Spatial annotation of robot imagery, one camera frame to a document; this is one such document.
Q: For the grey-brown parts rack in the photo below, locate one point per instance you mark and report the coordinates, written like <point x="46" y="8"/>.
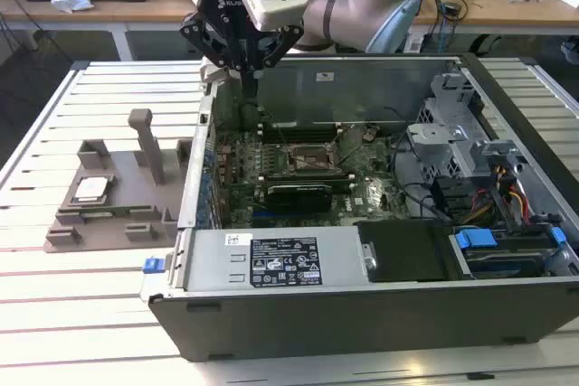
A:
<point x="122" y="169"/>

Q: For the CPU socket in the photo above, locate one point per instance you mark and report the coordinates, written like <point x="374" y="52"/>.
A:
<point x="312" y="157"/>

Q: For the black power adapter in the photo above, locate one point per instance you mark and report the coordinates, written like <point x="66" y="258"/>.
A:
<point x="451" y="8"/>

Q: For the wooden desk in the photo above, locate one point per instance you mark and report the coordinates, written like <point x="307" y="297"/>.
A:
<point x="149" y="8"/>

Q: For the grey power supply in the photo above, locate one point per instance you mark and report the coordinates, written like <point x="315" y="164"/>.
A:
<point x="217" y="264"/>

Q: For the black open PC case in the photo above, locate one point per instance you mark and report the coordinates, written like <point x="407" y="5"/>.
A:
<point x="316" y="327"/>

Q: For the silver CPU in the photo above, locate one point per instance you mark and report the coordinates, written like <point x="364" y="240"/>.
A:
<point x="92" y="189"/>

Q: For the blue case latch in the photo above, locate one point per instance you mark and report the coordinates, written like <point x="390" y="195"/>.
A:
<point x="152" y="265"/>

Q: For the black RAM slot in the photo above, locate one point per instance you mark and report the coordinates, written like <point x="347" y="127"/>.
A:
<point x="300" y="127"/>
<point x="303" y="173"/>
<point x="307" y="182"/>
<point x="300" y="136"/>

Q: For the green RAM stick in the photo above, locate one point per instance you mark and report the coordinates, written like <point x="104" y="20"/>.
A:
<point x="113" y="212"/>

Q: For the hard disk in blue carrier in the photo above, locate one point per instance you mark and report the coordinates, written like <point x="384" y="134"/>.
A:
<point x="497" y="259"/>

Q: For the black drive bay cover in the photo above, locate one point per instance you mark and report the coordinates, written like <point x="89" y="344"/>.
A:
<point x="402" y="250"/>

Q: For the green motherboard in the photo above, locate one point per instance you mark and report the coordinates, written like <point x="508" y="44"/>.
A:
<point x="366" y="187"/>

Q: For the black graphics card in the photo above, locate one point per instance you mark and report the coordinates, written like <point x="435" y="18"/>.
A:
<point x="298" y="198"/>

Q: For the metal drive cage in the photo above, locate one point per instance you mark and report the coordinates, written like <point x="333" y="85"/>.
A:
<point x="452" y="151"/>

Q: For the crumpled white paper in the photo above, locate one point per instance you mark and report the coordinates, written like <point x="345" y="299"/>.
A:
<point x="68" y="1"/>

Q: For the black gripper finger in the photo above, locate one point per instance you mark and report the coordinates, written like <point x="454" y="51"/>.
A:
<point x="203" y="38"/>
<point x="282" y="44"/>

